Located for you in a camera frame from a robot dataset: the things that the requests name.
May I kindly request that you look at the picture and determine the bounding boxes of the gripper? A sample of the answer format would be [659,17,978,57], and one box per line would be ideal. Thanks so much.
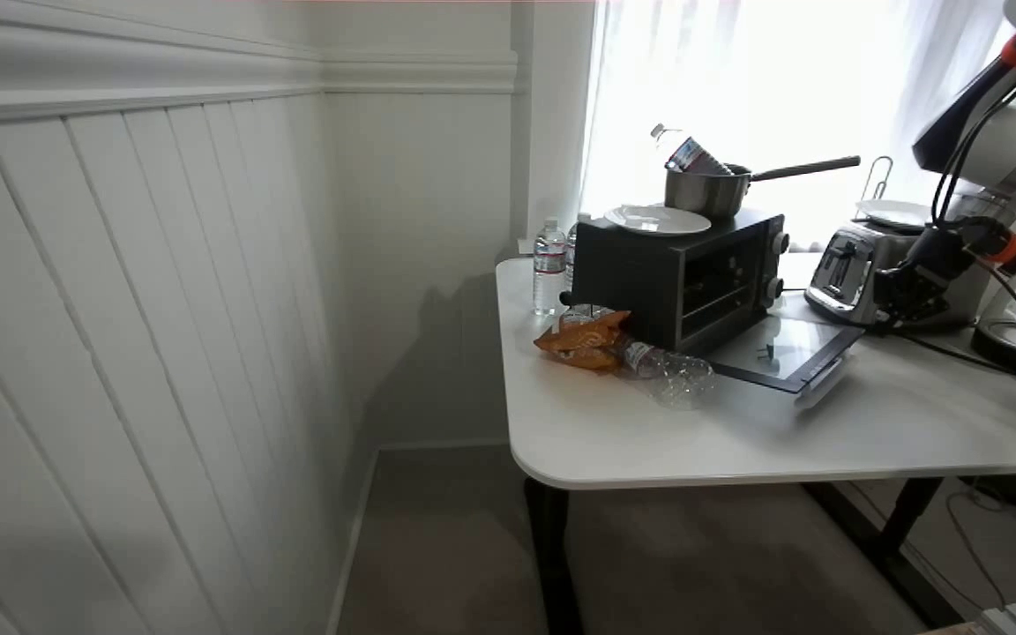
[874,218,1005,332]

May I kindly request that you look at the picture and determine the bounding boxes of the toaster oven door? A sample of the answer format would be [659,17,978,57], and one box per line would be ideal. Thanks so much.
[707,314,867,394]

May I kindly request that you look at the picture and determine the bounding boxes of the black toaster oven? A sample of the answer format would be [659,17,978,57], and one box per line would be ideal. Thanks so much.
[569,208,867,408]

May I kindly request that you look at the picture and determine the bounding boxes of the silver toaster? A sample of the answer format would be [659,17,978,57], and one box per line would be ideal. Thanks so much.
[804,219,996,330]

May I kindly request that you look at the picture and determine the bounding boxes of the small white plate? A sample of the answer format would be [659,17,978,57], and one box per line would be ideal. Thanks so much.
[855,198,934,232]

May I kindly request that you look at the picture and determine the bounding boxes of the crushed clear plastic bottle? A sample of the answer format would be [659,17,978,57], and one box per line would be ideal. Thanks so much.
[617,340,718,410]

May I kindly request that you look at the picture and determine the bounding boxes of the white curtain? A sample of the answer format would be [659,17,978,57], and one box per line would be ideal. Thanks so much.
[578,0,1016,257]

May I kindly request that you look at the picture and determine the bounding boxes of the plastic bottle in saucepan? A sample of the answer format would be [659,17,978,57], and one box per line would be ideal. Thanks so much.
[650,123,736,176]

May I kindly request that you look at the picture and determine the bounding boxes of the orange snack bag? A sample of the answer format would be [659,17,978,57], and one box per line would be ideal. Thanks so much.
[534,310,633,374]

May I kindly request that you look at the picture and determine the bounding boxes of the upright plastic water bottle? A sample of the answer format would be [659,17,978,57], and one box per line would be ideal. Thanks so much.
[532,218,569,318]

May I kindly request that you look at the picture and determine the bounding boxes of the black cable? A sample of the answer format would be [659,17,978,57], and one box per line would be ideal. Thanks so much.
[861,323,1016,395]

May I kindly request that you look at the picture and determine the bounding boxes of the oven door handle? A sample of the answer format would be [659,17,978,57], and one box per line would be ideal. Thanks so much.
[794,353,854,409]

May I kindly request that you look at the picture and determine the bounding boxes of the wire rack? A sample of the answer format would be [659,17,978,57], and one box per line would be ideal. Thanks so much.
[860,155,895,204]

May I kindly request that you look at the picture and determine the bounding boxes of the steel saucepan with handle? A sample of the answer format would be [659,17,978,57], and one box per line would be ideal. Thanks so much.
[664,156,863,220]

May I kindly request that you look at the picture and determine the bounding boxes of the grey cable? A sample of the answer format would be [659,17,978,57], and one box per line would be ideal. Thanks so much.
[945,488,1010,609]

